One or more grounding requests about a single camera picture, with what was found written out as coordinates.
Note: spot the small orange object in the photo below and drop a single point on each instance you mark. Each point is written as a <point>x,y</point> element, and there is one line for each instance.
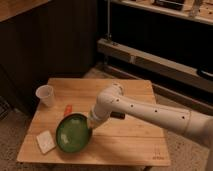
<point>68,110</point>

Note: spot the metal vertical pole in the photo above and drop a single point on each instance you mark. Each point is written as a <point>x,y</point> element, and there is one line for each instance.
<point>108,20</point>

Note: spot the green ceramic bowl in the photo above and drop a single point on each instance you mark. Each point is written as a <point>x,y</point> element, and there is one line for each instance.
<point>72,133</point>

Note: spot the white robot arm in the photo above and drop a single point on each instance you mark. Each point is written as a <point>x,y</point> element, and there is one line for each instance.
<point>190,124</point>

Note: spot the wooden shelf beam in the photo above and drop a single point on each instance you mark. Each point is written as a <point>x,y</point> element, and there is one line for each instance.
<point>164,67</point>

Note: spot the wooden folding table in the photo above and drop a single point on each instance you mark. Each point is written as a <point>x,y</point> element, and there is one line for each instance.
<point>118,142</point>

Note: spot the white sponge block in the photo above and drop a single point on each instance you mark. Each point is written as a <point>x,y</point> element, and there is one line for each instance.
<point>45,142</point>

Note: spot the black smartphone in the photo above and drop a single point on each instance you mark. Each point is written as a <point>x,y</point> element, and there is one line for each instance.
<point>117,115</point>

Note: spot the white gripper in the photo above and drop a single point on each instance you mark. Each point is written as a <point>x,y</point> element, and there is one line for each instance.
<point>92,121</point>

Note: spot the translucent plastic cup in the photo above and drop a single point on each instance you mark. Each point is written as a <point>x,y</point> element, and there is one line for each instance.
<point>46,95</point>

